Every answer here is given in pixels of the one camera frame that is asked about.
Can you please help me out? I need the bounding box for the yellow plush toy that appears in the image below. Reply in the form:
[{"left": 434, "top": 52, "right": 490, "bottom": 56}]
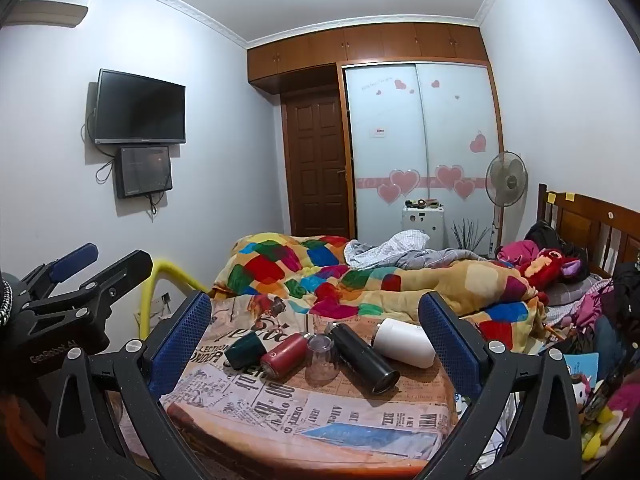
[{"left": 580, "top": 405, "right": 631, "bottom": 461}]

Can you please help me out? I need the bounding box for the white pink plush toy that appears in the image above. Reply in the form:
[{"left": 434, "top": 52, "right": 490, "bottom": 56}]
[{"left": 569, "top": 372, "right": 596, "bottom": 413}]

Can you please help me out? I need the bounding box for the black bag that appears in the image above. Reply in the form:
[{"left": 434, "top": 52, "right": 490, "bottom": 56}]
[{"left": 524, "top": 220, "right": 571, "bottom": 252}]

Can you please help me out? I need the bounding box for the white air conditioner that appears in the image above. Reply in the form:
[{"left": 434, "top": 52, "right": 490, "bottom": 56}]
[{"left": 0, "top": 0, "right": 90, "bottom": 28}]

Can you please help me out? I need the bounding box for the black thermos bottle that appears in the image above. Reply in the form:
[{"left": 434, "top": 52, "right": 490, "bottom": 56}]
[{"left": 325, "top": 322, "right": 401, "bottom": 396}]

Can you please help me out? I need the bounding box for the wooden headboard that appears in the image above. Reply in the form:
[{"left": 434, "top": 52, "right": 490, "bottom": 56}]
[{"left": 537, "top": 183, "right": 640, "bottom": 281}]

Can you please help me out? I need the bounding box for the pink cloth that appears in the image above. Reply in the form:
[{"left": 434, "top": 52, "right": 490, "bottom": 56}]
[{"left": 495, "top": 240, "right": 543, "bottom": 267}]

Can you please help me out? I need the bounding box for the yellow bed rail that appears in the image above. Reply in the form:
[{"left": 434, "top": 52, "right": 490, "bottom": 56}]
[{"left": 134, "top": 257, "right": 211, "bottom": 346}]

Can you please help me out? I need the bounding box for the wooden overhead cabinet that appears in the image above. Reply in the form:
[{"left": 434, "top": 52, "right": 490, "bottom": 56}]
[{"left": 247, "top": 22, "right": 490, "bottom": 93}]

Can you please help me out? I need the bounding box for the dark clothing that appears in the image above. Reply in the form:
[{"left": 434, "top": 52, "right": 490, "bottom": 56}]
[{"left": 600, "top": 260, "right": 640, "bottom": 343}]

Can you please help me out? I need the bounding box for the wall television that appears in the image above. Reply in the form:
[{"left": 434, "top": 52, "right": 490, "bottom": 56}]
[{"left": 93, "top": 68, "right": 187, "bottom": 146}]

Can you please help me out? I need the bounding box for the black television cable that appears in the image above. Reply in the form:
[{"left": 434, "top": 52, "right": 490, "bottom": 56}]
[{"left": 80, "top": 110, "right": 118, "bottom": 186}]

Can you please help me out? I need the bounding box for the dark green cup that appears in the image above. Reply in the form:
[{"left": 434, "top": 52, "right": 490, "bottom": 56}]
[{"left": 223, "top": 332, "right": 270, "bottom": 371}]

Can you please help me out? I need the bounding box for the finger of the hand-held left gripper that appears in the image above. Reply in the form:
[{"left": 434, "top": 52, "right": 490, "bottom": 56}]
[
  {"left": 20, "top": 242, "right": 100, "bottom": 302},
  {"left": 27, "top": 249, "right": 154, "bottom": 343}
]

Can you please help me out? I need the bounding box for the brown wooden door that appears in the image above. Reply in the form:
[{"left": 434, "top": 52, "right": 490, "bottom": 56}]
[{"left": 281, "top": 91, "right": 351, "bottom": 241}]

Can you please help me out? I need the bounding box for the heart sticker sliding wardrobe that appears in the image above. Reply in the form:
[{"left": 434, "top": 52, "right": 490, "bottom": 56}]
[{"left": 341, "top": 61, "right": 503, "bottom": 256}]

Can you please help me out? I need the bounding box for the standing fan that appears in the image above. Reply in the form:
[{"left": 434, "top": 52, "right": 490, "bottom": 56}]
[{"left": 486, "top": 151, "right": 527, "bottom": 257}]

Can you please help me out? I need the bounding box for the newspaper print sheet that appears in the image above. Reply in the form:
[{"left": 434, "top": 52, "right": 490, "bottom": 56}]
[{"left": 160, "top": 292, "right": 458, "bottom": 466}]

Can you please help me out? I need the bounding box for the white cup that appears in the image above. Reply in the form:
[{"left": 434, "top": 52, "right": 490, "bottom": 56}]
[{"left": 372, "top": 317, "right": 435, "bottom": 365}]

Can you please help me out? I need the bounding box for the colourful patchwork quilt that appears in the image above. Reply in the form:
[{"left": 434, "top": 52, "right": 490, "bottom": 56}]
[{"left": 210, "top": 232, "right": 551, "bottom": 356}]

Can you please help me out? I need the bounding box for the red plush toy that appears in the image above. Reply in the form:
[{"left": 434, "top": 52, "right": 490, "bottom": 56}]
[{"left": 517, "top": 247, "right": 588, "bottom": 292}]

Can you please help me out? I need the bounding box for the dried twig plant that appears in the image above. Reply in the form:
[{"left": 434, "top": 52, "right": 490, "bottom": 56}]
[{"left": 451, "top": 219, "right": 493, "bottom": 257}]

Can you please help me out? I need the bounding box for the small wall monitor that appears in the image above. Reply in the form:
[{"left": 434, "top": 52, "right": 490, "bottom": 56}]
[{"left": 115, "top": 146, "right": 174, "bottom": 200}]

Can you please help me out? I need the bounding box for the small white cabinet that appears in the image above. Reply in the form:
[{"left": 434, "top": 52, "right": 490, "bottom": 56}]
[{"left": 402, "top": 204, "right": 445, "bottom": 251}]

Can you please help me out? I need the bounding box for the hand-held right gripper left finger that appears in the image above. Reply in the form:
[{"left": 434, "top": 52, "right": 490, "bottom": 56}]
[{"left": 45, "top": 290, "right": 213, "bottom": 480}]

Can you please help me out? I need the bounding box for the grey checked cloth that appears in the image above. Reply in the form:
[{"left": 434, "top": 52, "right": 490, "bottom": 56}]
[{"left": 345, "top": 230, "right": 496, "bottom": 268}]

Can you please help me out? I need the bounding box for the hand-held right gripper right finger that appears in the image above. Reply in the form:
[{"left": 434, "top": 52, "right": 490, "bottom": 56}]
[{"left": 417, "top": 291, "right": 583, "bottom": 480}]

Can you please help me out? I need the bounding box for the red bottle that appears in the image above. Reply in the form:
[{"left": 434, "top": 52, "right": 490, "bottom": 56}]
[{"left": 260, "top": 331, "right": 310, "bottom": 377}]

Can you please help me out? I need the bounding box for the blue book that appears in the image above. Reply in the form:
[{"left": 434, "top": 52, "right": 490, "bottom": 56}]
[{"left": 567, "top": 352, "right": 600, "bottom": 381}]

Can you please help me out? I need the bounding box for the orange cloth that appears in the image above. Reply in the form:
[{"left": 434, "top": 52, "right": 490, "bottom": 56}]
[{"left": 0, "top": 400, "right": 53, "bottom": 480}]

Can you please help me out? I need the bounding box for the clear glass cup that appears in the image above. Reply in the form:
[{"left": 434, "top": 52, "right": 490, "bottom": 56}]
[{"left": 304, "top": 334, "right": 337, "bottom": 386}]

